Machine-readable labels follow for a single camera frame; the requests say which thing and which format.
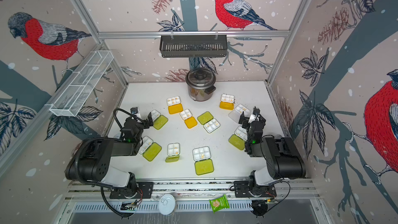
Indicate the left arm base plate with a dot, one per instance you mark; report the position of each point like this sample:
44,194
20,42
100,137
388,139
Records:
139,190

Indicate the yellow pillbox back right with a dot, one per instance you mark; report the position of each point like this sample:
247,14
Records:
227,102

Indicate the yellow pillbox back left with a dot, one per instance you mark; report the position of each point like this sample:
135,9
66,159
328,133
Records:
174,105

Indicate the yellow pillbox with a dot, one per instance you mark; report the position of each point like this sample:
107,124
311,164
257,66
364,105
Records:
174,105
227,102
188,119

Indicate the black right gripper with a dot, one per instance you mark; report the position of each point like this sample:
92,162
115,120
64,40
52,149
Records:
246,120

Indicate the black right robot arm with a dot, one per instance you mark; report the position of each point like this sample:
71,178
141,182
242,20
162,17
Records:
282,158

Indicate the yellow pillbox centre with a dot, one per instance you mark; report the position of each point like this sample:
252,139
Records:
188,119

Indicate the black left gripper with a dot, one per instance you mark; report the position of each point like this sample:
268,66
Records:
146,122

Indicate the clear white pillbox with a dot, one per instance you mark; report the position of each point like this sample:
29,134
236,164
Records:
238,111

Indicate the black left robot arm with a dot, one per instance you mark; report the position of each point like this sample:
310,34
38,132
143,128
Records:
90,165

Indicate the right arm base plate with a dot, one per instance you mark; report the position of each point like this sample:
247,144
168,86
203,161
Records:
247,189

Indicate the small green pillbox front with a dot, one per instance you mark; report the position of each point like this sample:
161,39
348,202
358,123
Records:
173,152

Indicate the green snack packet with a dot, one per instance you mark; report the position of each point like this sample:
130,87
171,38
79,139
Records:
219,203

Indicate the white round lid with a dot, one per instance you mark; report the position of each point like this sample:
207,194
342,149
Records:
167,204

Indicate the silver rice cooker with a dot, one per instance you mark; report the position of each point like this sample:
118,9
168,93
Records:
201,84

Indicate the white wire mesh shelf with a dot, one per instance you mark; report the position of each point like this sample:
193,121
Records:
72,99

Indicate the black hanging wire basket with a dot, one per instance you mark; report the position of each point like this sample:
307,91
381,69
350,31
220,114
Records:
193,46

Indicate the large green pillbox front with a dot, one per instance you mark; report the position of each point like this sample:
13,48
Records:
203,162

